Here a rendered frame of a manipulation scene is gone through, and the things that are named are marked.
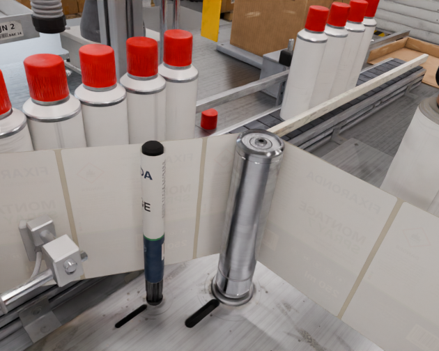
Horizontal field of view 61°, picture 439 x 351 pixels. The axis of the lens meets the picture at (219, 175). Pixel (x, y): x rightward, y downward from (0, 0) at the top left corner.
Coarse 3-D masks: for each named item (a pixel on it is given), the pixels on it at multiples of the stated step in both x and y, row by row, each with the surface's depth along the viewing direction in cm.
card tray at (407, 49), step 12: (384, 48) 123; (396, 48) 132; (408, 48) 136; (420, 48) 133; (432, 48) 130; (372, 60) 121; (408, 60) 125; (432, 60) 127; (432, 72) 117; (432, 84) 108
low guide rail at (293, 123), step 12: (420, 60) 100; (396, 72) 91; (372, 84) 83; (348, 96) 76; (312, 108) 69; (324, 108) 70; (288, 120) 64; (300, 120) 66; (276, 132) 61; (288, 132) 65
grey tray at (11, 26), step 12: (0, 0) 83; (12, 0) 79; (0, 12) 85; (12, 12) 81; (24, 12) 78; (0, 24) 71; (12, 24) 73; (24, 24) 75; (0, 36) 73; (12, 36) 74; (24, 36) 76; (36, 36) 78
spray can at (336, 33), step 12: (336, 12) 63; (348, 12) 64; (336, 24) 64; (336, 36) 65; (336, 48) 66; (324, 60) 68; (336, 60) 68; (324, 72) 69; (336, 72) 70; (324, 84) 70; (312, 96) 72; (324, 96) 72
